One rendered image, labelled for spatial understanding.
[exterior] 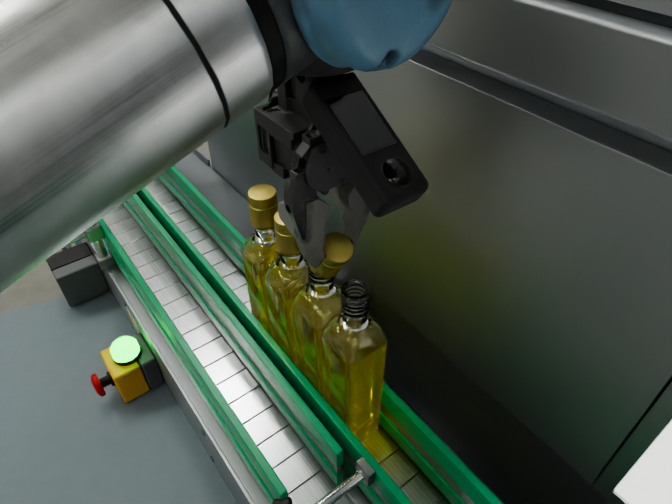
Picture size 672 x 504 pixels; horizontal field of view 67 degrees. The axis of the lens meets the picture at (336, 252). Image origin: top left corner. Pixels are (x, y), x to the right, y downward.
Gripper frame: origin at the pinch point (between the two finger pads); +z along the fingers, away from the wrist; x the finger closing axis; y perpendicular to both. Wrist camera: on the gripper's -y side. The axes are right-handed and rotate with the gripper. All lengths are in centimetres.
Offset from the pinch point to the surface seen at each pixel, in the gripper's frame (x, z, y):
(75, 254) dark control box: 18, 33, 61
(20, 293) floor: 36, 116, 163
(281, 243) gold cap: 1.7, 3.2, 7.7
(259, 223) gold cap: 1.3, 3.9, 13.1
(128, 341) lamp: 17.9, 31.2, 31.3
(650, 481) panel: -11.5, 12.3, -31.2
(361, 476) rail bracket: 6.0, 20.7, -12.0
